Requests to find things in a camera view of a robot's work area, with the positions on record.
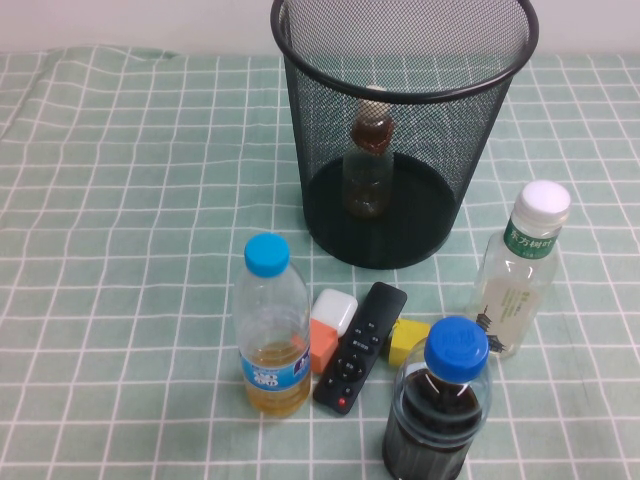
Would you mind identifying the black mesh wastebasket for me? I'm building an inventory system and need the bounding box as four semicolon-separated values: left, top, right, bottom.
269;0;540;270

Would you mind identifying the brown tea bottle beige cap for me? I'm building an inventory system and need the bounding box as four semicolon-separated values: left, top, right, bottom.
342;84;394;219

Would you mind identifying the dark drink bottle blue cap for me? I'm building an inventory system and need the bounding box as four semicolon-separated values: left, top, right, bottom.
382;315;494;479

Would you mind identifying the green checked tablecloth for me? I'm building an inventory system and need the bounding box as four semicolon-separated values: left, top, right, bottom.
0;45;640;480

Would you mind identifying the black remote control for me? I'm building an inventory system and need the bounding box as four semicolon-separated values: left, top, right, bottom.
312;281;409;415

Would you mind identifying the yellow drink bottle light-blue cap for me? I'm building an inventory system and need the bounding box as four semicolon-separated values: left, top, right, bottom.
230;232;312;419

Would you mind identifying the yellow block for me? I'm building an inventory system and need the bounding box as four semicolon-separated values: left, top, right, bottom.
384;317;432;370

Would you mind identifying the orange and white block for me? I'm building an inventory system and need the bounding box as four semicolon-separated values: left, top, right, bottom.
310;288;359;338

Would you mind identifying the clear bottle white cap green label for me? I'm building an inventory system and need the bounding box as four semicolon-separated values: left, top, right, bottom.
467;179;572;357

